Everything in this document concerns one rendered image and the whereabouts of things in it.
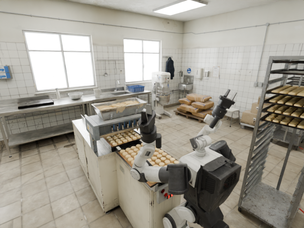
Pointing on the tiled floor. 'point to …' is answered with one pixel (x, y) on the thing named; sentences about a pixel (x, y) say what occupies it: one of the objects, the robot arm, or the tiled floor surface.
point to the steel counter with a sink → (10, 106)
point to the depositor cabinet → (98, 167)
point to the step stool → (232, 114)
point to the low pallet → (189, 116)
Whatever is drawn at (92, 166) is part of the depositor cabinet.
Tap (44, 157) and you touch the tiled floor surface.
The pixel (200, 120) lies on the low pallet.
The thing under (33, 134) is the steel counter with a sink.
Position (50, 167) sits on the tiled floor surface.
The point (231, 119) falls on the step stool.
